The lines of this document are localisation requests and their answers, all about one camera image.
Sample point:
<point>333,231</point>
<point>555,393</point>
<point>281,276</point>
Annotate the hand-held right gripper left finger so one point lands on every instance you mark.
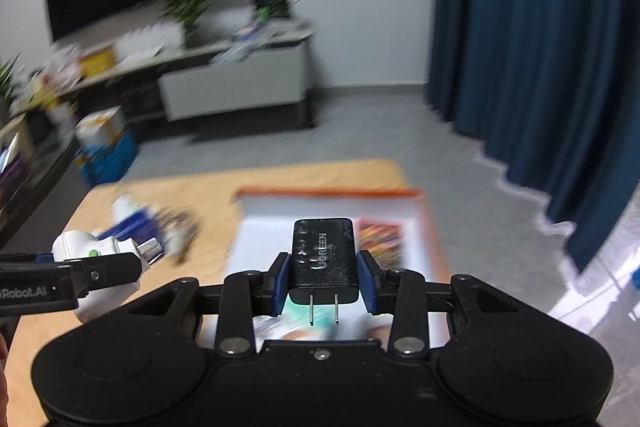
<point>280,287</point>

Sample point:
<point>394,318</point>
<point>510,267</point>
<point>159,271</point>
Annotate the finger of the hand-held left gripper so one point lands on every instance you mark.
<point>107,274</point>

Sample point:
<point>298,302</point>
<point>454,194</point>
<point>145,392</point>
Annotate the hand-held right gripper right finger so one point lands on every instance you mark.
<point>369,284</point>

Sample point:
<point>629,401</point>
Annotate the teal white mask packet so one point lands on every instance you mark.
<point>272,326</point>

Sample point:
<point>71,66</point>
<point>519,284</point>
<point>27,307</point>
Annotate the white plastic bottle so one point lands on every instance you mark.
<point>75,247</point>

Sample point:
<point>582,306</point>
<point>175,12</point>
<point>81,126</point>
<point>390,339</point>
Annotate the dark playing card box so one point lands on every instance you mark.
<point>381,242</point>

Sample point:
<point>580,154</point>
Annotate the black wall charger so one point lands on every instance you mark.
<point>322,257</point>

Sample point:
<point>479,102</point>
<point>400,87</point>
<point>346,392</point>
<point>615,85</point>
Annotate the blue tin box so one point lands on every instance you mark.
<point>135,221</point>

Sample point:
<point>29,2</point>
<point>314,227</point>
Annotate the orange cardboard box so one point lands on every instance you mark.
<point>265,227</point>

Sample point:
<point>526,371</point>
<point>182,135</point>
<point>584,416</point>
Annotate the clear bottle ribbed cap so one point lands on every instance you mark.
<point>179,232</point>

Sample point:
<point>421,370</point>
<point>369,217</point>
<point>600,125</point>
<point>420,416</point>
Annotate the dark coffee table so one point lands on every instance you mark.
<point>35,197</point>

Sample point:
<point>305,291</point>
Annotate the blue plastic bag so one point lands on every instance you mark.
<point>110,162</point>

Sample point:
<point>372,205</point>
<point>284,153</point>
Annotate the cardboard carton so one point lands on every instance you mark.
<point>102,124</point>

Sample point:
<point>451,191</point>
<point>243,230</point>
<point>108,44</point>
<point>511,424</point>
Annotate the television cabinet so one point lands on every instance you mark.
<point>235,89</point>

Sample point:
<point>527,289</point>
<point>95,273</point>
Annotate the white plastic bag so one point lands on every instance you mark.
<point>62,67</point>

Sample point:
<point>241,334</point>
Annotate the yellow box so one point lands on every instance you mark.
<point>97,61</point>

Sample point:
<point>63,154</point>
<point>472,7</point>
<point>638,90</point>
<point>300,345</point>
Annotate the leafy green plant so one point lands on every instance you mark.
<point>7,77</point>

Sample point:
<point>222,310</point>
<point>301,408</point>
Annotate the white router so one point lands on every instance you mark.
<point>150,39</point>

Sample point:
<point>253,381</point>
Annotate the blue curtain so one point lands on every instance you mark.
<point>525,57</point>

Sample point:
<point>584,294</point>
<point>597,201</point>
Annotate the black green box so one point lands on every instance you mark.
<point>271,8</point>

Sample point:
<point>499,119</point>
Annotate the potted bamboo plant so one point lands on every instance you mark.
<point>190,2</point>

